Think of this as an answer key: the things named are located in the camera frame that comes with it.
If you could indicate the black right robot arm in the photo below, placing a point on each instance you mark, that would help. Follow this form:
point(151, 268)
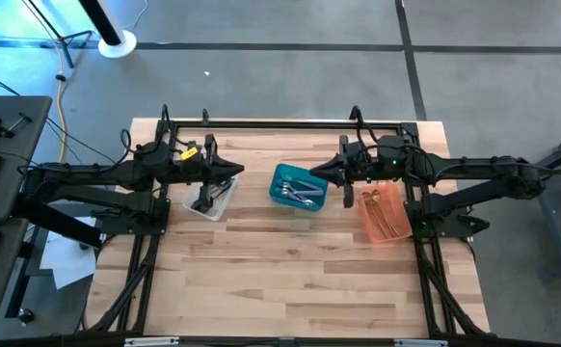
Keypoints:
point(468, 168)

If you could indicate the teal plastic bin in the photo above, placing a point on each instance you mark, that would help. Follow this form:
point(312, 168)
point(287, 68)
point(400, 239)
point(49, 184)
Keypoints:
point(280, 173)

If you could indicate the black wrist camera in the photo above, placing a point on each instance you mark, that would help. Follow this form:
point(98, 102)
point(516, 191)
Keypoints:
point(363, 154)
point(189, 153)

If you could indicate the black pole with white base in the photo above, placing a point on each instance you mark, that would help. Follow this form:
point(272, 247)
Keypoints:
point(116, 48)

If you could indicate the black tripod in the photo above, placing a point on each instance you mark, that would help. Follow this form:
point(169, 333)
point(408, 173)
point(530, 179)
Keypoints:
point(63, 39)

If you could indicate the orange plastic bin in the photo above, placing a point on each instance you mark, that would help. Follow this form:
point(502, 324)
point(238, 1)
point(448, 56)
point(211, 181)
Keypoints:
point(377, 233)

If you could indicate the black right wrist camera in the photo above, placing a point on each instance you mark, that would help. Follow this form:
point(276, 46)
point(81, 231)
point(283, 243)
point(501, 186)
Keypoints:
point(363, 154)

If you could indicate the silver metal bracket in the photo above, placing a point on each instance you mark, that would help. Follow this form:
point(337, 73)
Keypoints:
point(151, 341)
point(420, 343)

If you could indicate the black aluminium rig frame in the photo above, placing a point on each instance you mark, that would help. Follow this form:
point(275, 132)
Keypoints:
point(285, 124)

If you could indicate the grey desk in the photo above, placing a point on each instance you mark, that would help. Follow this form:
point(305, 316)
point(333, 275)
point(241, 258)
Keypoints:
point(15, 125)

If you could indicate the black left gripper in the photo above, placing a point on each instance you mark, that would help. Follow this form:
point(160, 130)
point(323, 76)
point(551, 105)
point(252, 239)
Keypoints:
point(203, 197)

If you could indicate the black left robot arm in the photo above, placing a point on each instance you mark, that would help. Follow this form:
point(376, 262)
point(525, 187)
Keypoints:
point(92, 171)

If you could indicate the black caster wheel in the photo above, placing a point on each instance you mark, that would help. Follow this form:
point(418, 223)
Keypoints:
point(25, 316)

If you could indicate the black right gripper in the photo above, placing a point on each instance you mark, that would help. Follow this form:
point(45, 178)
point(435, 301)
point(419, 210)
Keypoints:
point(348, 195)

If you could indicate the black spoon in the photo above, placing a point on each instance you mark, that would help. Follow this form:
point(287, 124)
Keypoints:
point(227, 185)
point(220, 189)

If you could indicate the clear plastic bin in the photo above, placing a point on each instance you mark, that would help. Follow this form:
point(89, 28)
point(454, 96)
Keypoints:
point(213, 209)

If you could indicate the white paper sheets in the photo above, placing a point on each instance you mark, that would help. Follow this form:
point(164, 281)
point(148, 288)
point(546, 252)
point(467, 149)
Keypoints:
point(66, 260)

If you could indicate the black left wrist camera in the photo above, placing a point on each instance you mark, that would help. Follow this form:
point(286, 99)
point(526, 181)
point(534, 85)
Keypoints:
point(189, 153)

